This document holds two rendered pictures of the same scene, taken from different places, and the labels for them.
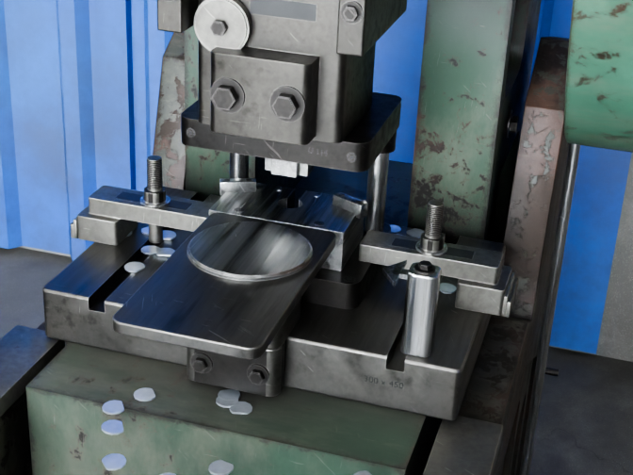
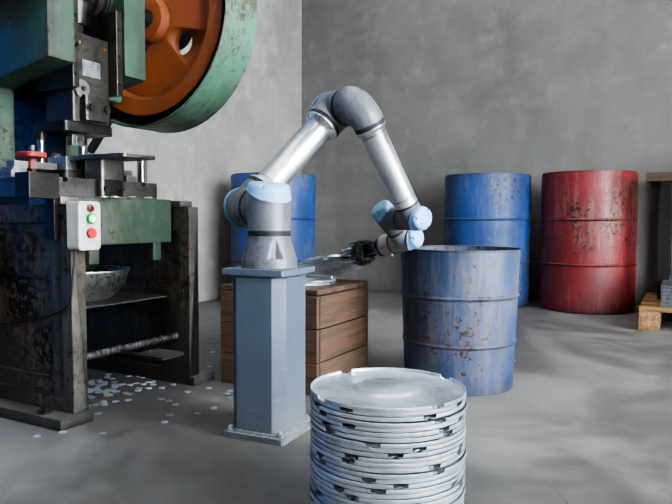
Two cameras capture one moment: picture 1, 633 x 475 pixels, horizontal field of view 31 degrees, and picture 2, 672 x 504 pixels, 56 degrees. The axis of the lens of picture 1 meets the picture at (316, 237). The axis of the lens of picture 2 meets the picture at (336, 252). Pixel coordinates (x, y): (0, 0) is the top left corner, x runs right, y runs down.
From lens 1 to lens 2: 2.05 m
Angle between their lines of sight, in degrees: 77
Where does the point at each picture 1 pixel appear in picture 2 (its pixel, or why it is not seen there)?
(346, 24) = (119, 87)
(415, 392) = (148, 192)
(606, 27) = (214, 70)
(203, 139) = (72, 127)
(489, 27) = not seen: hidden behind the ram
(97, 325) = (65, 187)
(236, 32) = (87, 90)
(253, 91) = (97, 106)
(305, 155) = (99, 131)
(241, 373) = (116, 190)
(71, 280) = not seen: hidden behind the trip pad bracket
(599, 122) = (195, 100)
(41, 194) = not seen: outside the picture
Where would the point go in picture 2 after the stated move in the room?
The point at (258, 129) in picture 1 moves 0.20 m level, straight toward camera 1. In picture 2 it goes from (98, 118) to (156, 116)
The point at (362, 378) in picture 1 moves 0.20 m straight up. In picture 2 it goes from (137, 190) to (136, 131)
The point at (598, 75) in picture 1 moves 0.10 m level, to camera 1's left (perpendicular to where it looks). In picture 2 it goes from (206, 83) to (194, 77)
